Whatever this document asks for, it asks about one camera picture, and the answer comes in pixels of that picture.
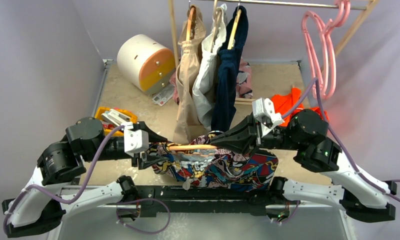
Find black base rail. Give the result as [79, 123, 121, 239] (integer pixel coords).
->
[137, 185, 287, 218]

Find yellow plastic bin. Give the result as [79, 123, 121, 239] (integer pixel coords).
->
[94, 106, 138, 134]

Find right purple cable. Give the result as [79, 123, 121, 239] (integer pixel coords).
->
[281, 77, 400, 208]

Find white round drawer cabinet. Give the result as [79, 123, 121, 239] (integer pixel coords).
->
[116, 34, 176, 96]

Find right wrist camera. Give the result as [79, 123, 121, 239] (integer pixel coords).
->
[252, 98, 284, 129]

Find pink patterned garment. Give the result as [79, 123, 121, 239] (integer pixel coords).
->
[236, 58, 253, 99]

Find navy hanging shorts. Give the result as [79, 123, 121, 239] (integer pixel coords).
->
[211, 5, 249, 132]

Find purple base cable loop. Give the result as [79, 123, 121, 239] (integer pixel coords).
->
[115, 196, 173, 235]

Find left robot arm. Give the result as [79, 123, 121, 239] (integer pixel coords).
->
[2, 117, 167, 238]

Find wooden hanger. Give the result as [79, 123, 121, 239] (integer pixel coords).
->
[165, 130, 224, 154]

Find pink plastic hanger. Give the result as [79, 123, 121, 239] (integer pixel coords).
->
[301, 0, 351, 100]

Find colourful comic print shorts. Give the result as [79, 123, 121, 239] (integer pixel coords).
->
[146, 142, 279, 192]

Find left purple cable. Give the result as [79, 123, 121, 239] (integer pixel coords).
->
[2, 124, 126, 236]

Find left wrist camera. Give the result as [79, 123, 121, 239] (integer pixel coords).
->
[123, 122, 149, 158]

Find beige hanging shorts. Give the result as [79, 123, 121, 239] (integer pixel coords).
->
[173, 4, 206, 144]

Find wooden clothes rack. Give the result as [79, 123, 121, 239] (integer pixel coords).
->
[164, 0, 379, 97]

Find paper label card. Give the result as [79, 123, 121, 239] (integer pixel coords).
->
[152, 84, 175, 106]

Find white hanging shorts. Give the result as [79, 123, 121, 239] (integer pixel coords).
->
[192, 3, 228, 130]

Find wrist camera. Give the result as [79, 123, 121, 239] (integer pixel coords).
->
[252, 98, 284, 129]
[123, 122, 149, 158]

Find orange garment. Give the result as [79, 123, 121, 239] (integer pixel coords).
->
[270, 87, 330, 128]

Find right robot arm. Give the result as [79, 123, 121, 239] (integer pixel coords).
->
[211, 109, 397, 223]

